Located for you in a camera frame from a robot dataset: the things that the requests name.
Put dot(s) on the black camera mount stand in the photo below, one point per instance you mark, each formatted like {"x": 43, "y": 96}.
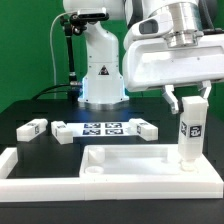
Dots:
{"x": 72, "y": 27}

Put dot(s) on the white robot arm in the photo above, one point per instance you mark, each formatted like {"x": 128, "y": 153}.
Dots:
{"x": 178, "y": 22}

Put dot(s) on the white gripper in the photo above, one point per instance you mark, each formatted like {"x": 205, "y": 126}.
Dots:
{"x": 151, "y": 64}

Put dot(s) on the white U-shaped frame fence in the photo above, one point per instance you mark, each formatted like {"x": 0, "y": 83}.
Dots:
{"x": 93, "y": 188}

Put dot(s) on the camera on stand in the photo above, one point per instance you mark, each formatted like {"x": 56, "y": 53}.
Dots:
{"x": 94, "y": 14}

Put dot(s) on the marker tag sheet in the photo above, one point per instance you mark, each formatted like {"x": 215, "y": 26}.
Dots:
{"x": 100, "y": 129}

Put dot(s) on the white desk top tray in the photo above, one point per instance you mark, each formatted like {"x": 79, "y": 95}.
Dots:
{"x": 147, "y": 162}

